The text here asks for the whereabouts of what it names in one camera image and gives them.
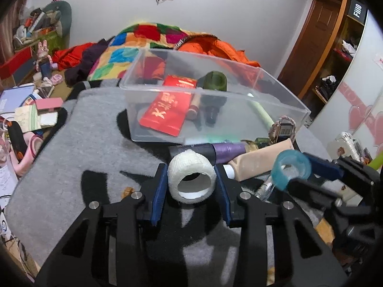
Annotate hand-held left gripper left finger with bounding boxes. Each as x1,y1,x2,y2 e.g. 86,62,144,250
36,163,168,287

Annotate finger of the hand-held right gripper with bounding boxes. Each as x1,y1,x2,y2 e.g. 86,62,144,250
288,178,342,209
302,152,345,180

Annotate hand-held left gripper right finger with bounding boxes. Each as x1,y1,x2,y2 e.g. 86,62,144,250
214,164,348,287

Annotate white bandage tape roll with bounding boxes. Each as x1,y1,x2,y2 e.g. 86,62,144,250
167,150,216,204

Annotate blue tape roll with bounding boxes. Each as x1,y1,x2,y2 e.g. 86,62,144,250
274,150,312,191

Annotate clear silver pen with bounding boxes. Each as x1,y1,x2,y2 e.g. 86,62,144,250
254,175,288,202

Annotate purple tube with black cap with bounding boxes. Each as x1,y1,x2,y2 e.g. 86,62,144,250
168,143,249,166

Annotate beige cosmetic tube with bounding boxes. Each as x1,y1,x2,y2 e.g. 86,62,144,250
224,139,295,182

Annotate braided rope loop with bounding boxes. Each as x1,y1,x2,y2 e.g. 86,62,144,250
268,116,297,144

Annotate clear plastic storage box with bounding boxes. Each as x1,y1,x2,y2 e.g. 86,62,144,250
119,48,312,145

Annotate white suitcase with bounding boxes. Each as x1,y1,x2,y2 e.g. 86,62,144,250
326,132,364,160

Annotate white wardrobe door pink hearts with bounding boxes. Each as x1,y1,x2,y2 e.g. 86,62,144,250
308,12,383,156

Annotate red envelope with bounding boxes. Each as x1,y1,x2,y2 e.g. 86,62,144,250
139,75,198,136

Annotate light green stick tube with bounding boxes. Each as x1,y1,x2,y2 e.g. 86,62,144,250
250,100,274,129

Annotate grey blanket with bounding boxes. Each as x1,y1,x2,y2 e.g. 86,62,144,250
6,88,338,287

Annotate pink cylindrical tube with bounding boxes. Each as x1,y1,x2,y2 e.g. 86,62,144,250
187,93,202,120

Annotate dark green glass bottle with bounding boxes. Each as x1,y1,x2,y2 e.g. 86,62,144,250
196,71,228,124

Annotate wooden open shelf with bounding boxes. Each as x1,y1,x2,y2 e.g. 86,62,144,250
311,0,368,105

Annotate wooden door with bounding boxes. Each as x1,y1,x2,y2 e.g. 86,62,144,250
278,0,349,96

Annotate pink slipper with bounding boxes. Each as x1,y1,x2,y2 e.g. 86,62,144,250
15,134,44,177

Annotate orange puffer jacket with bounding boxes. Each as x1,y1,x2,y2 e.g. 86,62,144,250
176,34,261,69

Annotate pink book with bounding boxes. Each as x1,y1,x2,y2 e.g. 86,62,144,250
34,97,64,111

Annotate colourful patchwork blanket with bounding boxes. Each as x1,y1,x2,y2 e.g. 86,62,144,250
87,22,216,81

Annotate dark purple cloth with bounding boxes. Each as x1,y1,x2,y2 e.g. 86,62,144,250
64,39,116,86

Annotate green beige book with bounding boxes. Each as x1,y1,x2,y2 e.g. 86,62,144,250
13,105,41,132

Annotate black sign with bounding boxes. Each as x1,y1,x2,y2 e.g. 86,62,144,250
347,0,368,26

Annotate red cloth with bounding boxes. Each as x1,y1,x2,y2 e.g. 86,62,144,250
54,42,96,71

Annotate light blue notebook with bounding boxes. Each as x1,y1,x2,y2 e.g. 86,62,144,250
0,85,36,114

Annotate rabbit plush toy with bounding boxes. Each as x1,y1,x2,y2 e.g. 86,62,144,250
34,39,62,84

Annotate red cabinet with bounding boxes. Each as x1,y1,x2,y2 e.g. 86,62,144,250
0,46,33,80

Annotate dark green armchair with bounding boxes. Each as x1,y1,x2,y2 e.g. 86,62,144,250
39,0,72,36

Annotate pile of clutter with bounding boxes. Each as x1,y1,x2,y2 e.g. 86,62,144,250
12,6,60,48

